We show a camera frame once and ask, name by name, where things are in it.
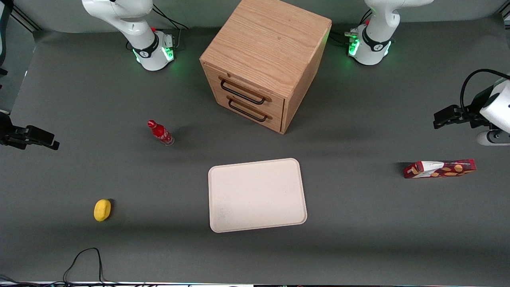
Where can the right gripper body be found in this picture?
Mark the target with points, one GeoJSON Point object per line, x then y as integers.
{"type": "Point", "coordinates": [8, 132]}

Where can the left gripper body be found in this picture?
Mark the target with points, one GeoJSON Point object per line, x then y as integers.
{"type": "Point", "coordinates": [473, 116]}

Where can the red cookie box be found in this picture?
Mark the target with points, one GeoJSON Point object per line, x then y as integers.
{"type": "Point", "coordinates": [438, 169]}

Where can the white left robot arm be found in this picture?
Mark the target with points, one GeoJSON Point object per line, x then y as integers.
{"type": "Point", "coordinates": [374, 48]}

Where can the beige plastic tray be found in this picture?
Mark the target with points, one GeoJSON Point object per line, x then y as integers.
{"type": "Point", "coordinates": [255, 195]}

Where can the yellow lemon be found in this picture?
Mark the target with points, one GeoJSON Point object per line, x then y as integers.
{"type": "Point", "coordinates": [102, 210]}

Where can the red cola bottle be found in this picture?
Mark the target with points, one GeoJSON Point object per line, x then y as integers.
{"type": "Point", "coordinates": [160, 132]}

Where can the wooden drawer front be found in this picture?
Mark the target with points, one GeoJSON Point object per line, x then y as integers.
{"type": "Point", "coordinates": [275, 121]}
{"type": "Point", "coordinates": [275, 105]}

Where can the wooden two-drawer cabinet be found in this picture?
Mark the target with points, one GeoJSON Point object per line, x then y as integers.
{"type": "Point", "coordinates": [267, 44]}

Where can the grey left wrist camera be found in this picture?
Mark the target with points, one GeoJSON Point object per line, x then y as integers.
{"type": "Point", "coordinates": [492, 137]}

